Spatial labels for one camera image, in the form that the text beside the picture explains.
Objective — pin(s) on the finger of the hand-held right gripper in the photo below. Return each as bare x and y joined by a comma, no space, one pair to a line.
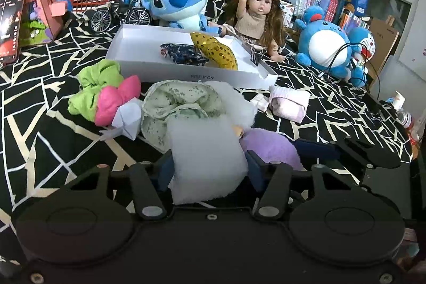
316,148

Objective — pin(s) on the white cardboard box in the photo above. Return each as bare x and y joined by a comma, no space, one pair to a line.
139,47

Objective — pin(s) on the white fluffy stuffing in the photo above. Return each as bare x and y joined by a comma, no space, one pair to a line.
234,104

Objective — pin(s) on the brown cardboard sheet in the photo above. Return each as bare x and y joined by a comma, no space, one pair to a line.
382,41

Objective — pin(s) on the blue cat plush toy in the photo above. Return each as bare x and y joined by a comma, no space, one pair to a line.
362,44

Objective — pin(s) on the pink towel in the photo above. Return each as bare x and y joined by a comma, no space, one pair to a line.
289,102

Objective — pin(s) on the purple plush toy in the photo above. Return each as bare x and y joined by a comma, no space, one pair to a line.
273,147

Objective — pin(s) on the white paper slip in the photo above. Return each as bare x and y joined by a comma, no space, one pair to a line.
261,101

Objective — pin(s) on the black binder clip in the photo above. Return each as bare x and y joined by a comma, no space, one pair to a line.
253,54

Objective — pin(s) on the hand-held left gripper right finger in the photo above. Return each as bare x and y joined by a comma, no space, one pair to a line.
256,171

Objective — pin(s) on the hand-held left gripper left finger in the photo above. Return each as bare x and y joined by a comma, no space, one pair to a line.
163,172

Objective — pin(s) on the black white patterned blanket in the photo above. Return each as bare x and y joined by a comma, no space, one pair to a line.
40,124

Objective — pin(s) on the dark blue floral cloth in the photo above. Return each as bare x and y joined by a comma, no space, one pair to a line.
181,52

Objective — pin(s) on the green floral cloth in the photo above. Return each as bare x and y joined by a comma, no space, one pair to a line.
173,104

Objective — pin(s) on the round blue white plush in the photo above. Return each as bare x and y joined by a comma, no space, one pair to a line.
321,44

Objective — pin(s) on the small plastic bottle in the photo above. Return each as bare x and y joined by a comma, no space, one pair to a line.
401,111

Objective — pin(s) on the pink plush bow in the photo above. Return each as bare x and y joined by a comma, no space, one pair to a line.
114,97

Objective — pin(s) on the smartphone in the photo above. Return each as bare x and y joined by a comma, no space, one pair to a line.
10,27

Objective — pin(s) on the white cotton batting piece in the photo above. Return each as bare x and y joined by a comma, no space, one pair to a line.
206,161

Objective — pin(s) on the black miniature bicycle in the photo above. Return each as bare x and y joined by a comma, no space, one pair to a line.
116,14

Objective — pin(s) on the brown-haired doll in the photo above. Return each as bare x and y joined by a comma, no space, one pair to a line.
258,21

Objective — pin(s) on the blue alien plush toy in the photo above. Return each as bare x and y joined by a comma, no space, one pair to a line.
179,1

